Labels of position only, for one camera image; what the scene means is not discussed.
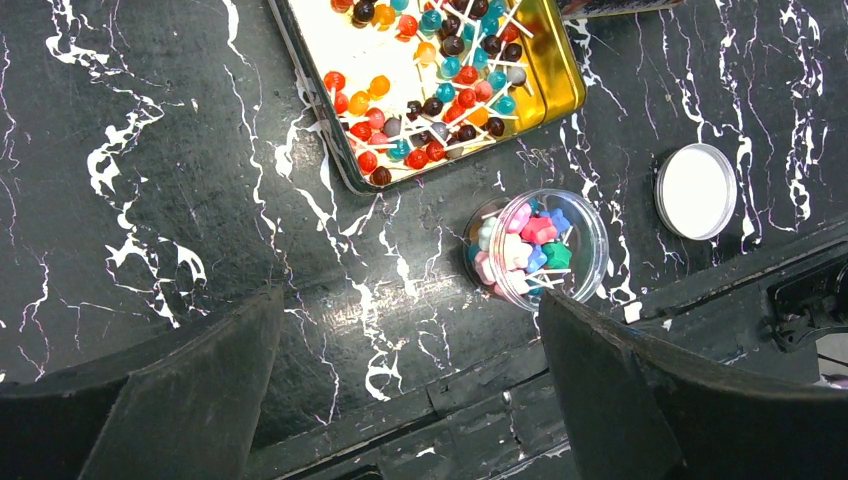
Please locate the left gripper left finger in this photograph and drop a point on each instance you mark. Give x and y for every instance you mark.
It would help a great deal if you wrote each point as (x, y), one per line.
(183, 405)

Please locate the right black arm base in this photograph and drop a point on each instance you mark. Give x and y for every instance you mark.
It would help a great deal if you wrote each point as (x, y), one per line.
(808, 316)

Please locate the star candies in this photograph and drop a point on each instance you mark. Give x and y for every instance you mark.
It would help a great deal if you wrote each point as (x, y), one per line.
(519, 252)

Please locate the white round jar lid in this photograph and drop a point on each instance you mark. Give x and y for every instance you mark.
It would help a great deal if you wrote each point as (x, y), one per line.
(695, 192)

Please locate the clear plastic jar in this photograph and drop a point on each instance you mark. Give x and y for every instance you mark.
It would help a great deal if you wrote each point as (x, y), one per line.
(588, 241)

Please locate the tin tray of lollipops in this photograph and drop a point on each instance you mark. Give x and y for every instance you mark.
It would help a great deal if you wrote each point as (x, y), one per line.
(401, 88)

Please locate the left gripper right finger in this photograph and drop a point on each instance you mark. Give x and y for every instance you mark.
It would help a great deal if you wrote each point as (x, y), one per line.
(638, 407)

